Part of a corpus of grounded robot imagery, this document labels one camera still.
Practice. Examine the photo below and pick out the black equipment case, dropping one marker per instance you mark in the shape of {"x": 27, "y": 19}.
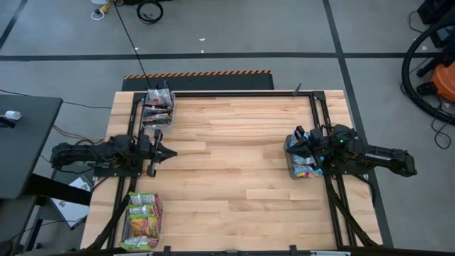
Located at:
{"x": 437, "y": 10}

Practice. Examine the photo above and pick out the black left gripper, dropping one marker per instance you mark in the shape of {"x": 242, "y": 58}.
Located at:
{"x": 154, "y": 153}

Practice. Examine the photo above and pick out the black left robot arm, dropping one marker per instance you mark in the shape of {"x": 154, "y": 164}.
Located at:
{"x": 89, "y": 153}

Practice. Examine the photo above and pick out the gray plastic bin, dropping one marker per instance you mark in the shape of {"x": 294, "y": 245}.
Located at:
{"x": 288, "y": 168}

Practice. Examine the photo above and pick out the white papers under desk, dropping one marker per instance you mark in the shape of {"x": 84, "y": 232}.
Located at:
{"x": 71, "y": 209}

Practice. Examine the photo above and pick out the black desk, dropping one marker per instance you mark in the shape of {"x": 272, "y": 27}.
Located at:
{"x": 25, "y": 149}

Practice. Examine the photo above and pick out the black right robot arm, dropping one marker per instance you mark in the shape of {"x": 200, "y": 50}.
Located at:
{"x": 384, "y": 158}

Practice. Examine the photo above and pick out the black aluminium table frame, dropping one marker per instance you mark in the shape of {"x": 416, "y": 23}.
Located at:
{"x": 231, "y": 94}

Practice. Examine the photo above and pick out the yellow and white power plug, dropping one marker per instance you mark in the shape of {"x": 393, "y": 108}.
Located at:
{"x": 103, "y": 8}

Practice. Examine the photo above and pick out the orange vacuum cleaner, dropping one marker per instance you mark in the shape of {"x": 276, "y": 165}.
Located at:
{"x": 446, "y": 83}

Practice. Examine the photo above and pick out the clear bin of lime packets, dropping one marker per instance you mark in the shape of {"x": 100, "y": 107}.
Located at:
{"x": 160, "y": 234}

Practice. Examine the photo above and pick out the clear bin of black packets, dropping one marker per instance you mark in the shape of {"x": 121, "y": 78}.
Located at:
{"x": 172, "y": 113}

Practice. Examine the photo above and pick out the black Maruchan noodle packet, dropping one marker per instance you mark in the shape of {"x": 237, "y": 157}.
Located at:
{"x": 156, "y": 121}
{"x": 156, "y": 111}
{"x": 160, "y": 96}

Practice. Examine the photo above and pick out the small white desk object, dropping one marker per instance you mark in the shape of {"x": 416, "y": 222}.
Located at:
{"x": 13, "y": 115}

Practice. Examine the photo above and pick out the black hazard-striped floor mat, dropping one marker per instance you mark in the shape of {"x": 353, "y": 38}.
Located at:
{"x": 199, "y": 82}

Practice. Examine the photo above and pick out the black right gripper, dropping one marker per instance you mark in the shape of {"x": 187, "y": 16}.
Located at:
{"x": 318, "y": 149}

